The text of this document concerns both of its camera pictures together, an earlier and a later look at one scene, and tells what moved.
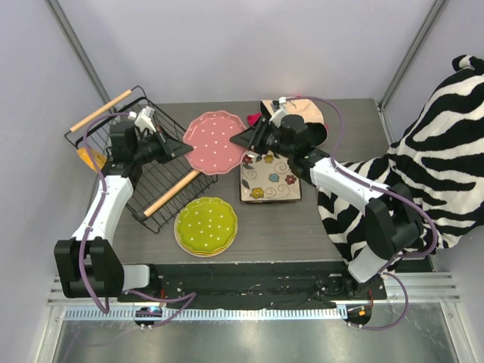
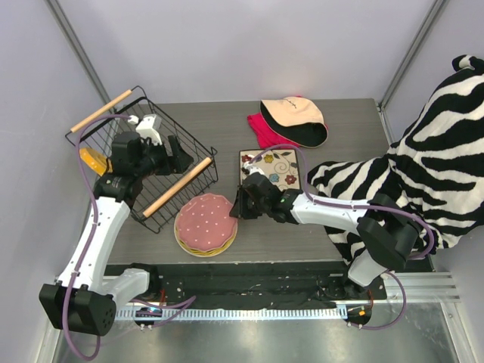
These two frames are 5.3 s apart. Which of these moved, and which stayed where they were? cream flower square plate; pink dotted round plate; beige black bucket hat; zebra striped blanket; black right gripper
Moved: black right gripper; pink dotted round plate
Stayed: beige black bucket hat; zebra striped blanket; cream flower square plate
